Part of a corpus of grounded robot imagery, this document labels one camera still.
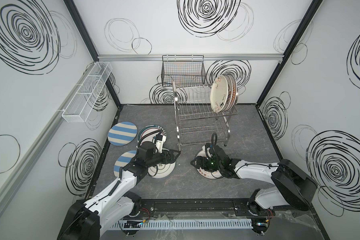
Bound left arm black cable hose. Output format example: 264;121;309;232
137;129;166;148

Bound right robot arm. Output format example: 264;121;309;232
191;144;318;216

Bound cream floral plate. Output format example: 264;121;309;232
210;75;229;113

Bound white slotted cable duct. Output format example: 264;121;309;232
110;219;253;231

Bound stainless steel dish rack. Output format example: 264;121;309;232
173;83;238;149

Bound green rimmed white plate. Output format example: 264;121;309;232
137;125;167;149

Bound red character plate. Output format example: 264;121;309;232
225;75;234;111

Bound blue striped plate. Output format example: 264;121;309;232
114;150;137;178
108;122;138;146

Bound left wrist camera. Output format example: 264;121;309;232
155;134;167;154

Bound black wire basket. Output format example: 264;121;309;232
161;55;206;88

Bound white plate flower outline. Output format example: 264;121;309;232
147;148;176;179

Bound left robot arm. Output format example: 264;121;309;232
57;142;181;240

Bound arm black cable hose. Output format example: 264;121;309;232
202;132;241;180
137;129;166;148

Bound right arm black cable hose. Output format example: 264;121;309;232
202;132;241;180

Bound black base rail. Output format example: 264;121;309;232
124;198;299;219

